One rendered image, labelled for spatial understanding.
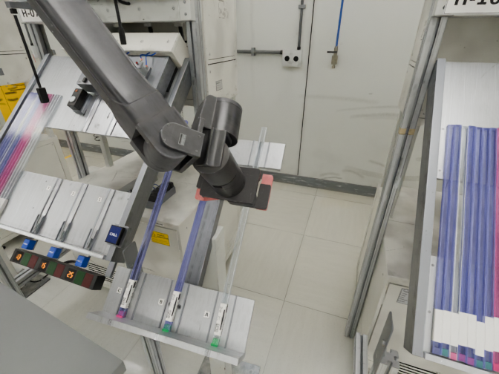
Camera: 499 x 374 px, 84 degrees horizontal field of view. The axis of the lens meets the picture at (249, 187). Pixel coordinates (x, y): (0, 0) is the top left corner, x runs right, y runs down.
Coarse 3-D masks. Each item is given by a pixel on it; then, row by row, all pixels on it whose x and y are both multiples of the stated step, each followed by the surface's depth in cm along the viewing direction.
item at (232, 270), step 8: (264, 128) 70; (264, 136) 69; (256, 152) 68; (256, 160) 67; (248, 208) 64; (240, 224) 63; (240, 232) 62; (240, 240) 61; (240, 248) 61; (232, 256) 60; (232, 264) 60; (232, 272) 59; (232, 280) 59; (224, 288) 58; (224, 296) 58; (216, 336) 55
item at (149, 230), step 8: (168, 176) 71; (168, 184) 71; (160, 192) 69; (160, 200) 69; (152, 216) 68; (152, 224) 67; (152, 232) 67; (144, 240) 66; (144, 248) 65; (144, 256) 65; (136, 264) 64; (136, 272) 63; (120, 312) 61
